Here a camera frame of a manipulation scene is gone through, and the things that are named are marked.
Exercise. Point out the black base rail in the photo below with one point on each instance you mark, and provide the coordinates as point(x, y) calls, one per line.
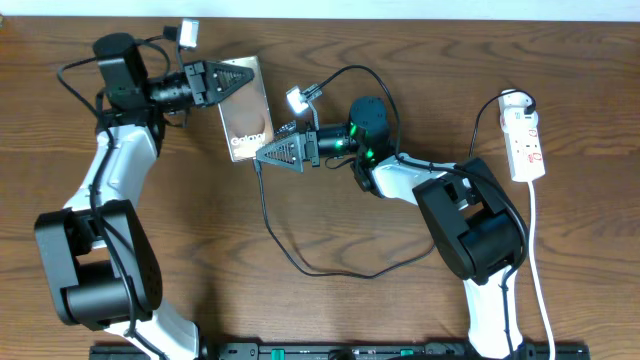
point(432, 350)

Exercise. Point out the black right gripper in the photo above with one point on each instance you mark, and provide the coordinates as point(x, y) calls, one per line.
point(303, 152)

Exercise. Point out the white charger plug adapter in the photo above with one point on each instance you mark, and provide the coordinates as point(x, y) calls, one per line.
point(516, 99)

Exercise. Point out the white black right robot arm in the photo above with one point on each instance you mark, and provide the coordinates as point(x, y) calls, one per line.
point(474, 226)

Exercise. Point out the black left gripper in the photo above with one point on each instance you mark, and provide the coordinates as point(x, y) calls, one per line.
point(207, 72)

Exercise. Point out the white power strip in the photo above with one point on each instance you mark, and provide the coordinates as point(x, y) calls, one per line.
point(523, 146)

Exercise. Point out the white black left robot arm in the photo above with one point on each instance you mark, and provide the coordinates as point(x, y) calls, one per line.
point(100, 267)

